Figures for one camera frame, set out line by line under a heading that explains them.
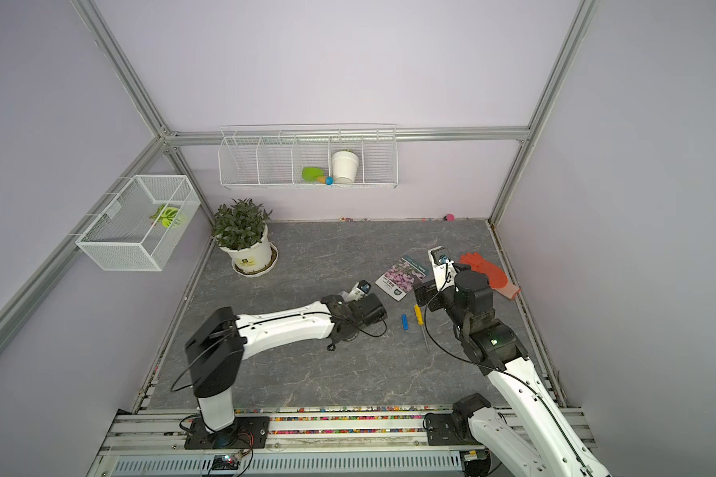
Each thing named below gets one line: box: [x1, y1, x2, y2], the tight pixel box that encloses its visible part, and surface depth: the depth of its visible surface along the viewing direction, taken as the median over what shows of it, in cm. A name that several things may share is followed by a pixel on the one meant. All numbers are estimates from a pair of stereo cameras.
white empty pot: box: [332, 150, 359, 184], surface depth 94 cm
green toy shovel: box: [301, 166, 335, 186], surface depth 101 cm
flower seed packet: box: [374, 255, 429, 303], surface depth 104 cm
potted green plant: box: [213, 198, 279, 278], surface depth 97 cm
